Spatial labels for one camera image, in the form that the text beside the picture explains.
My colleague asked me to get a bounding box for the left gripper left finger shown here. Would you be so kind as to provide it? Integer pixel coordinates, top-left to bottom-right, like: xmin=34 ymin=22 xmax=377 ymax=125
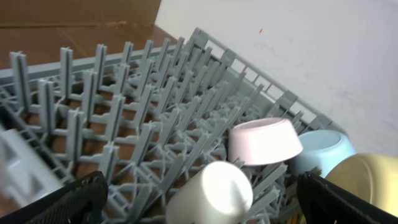
xmin=1 ymin=170 xmax=108 ymax=224

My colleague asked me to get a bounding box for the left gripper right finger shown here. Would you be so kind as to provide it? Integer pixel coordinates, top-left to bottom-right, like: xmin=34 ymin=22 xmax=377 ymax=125
xmin=297 ymin=172 xmax=397 ymax=224

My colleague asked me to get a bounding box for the light blue bowl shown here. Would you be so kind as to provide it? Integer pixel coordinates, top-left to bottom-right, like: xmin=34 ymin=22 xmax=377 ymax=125
xmin=289 ymin=129 xmax=356 ymax=178

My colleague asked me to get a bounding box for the yellow plate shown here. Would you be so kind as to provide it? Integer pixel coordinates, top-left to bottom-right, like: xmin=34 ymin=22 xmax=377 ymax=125
xmin=325 ymin=153 xmax=397 ymax=217

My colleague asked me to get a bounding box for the white pink bowl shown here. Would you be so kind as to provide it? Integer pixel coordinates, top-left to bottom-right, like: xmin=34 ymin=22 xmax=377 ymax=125
xmin=228 ymin=118 xmax=303 ymax=166

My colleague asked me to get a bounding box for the cream white cup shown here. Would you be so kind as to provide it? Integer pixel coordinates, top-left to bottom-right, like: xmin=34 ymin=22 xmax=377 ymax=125
xmin=165 ymin=161 xmax=253 ymax=224

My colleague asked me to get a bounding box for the grey plastic dish rack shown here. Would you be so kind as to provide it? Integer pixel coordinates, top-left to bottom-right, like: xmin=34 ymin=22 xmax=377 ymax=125
xmin=1 ymin=29 xmax=340 ymax=223

